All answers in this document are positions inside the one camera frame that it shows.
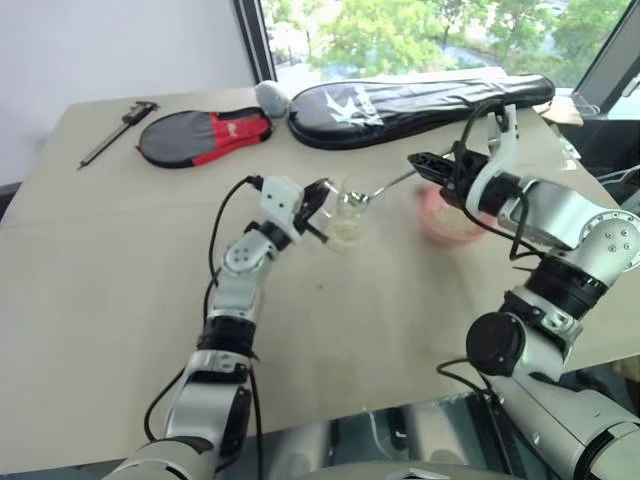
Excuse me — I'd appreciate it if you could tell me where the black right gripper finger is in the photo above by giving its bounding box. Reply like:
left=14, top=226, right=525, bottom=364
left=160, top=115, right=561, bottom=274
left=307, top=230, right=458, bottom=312
left=406, top=151, right=453, bottom=172
left=412, top=165, right=451, bottom=189

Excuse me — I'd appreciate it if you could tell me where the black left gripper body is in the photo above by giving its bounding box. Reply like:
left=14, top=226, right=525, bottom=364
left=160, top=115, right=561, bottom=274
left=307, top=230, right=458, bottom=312
left=293, top=182, right=326, bottom=236

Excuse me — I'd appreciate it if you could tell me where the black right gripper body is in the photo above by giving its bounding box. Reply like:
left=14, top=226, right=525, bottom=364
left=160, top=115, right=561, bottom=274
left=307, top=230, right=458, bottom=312
left=438, top=141, right=490, bottom=207

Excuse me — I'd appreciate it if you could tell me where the clear glass mug with oatmeal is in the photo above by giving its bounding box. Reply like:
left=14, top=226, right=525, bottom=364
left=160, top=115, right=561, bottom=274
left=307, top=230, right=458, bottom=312
left=318, top=173, right=375, bottom=257

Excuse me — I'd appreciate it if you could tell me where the silver metal spoon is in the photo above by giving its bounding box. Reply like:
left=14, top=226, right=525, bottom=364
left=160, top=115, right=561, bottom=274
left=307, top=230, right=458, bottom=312
left=343, top=167, right=419, bottom=210

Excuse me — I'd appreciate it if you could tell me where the pink bowl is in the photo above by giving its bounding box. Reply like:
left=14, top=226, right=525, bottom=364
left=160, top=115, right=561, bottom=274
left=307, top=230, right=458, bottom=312
left=416, top=183, right=490, bottom=247

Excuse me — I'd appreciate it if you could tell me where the black badminton racket cover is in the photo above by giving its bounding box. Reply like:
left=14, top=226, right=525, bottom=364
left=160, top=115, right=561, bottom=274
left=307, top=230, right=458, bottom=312
left=286, top=74, right=557, bottom=151

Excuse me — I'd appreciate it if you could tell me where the grey fuzzy ball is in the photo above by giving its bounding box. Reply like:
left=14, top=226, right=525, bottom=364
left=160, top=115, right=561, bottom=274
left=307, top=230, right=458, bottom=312
left=254, top=80, right=291, bottom=119

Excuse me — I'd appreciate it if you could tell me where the brown cardboard box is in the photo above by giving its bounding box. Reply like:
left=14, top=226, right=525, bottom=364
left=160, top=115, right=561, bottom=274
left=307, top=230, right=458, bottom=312
left=534, top=95, right=585, bottom=127

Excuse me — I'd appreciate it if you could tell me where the red grey paddle cover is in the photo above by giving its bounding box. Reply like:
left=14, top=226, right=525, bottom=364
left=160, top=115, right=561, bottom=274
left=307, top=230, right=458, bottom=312
left=133, top=105, right=276, bottom=169

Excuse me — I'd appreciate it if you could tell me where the black digital caliper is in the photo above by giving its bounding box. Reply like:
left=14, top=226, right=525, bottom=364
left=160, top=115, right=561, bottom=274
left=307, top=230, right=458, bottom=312
left=76, top=100, right=161, bottom=172

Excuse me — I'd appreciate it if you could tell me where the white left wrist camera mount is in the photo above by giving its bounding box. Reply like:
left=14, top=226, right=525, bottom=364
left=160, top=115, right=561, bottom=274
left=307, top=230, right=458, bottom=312
left=258, top=175, right=306, bottom=237

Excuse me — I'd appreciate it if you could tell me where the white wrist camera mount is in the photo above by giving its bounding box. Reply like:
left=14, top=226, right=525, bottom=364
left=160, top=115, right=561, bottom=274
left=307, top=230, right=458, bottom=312
left=468, top=103, right=522, bottom=212
left=258, top=175, right=306, bottom=237

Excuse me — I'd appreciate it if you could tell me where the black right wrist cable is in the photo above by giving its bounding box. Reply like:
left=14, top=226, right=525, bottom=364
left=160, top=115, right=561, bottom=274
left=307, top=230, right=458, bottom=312
left=451, top=98, right=550, bottom=275

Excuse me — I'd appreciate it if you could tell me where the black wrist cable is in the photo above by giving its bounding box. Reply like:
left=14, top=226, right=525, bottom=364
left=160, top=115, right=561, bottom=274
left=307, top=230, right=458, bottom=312
left=203, top=174, right=265, bottom=307
left=451, top=98, right=550, bottom=275

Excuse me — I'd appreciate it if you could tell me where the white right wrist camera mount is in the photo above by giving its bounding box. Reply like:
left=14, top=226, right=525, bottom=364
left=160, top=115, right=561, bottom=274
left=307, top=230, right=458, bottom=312
left=468, top=103, right=522, bottom=212

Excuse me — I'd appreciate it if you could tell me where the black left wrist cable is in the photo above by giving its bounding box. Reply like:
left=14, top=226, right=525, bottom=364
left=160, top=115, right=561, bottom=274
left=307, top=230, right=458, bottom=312
left=203, top=174, right=265, bottom=307

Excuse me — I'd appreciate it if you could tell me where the dark window frame post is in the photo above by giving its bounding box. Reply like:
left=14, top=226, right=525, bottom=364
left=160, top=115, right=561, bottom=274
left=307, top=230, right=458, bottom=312
left=232, top=0, right=280, bottom=85

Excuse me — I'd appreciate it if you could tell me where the dark slanted window frame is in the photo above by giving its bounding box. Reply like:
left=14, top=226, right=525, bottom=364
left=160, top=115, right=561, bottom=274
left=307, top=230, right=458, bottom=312
left=571, top=0, right=640, bottom=120

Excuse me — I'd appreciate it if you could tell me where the black right upper arm cable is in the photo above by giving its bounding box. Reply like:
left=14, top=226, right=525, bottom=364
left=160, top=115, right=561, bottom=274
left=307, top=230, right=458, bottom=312
left=436, top=356, right=507, bottom=402

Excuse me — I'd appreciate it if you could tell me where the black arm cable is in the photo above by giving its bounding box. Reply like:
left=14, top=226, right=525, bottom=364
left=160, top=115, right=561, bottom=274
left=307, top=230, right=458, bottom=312
left=143, top=349, right=265, bottom=464
left=436, top=356, right=507, bottom=402

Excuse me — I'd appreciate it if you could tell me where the black left upper arm cable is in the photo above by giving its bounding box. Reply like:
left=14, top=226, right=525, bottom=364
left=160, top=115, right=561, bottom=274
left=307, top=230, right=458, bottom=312
left=143, top=349, right=265, bottom=464

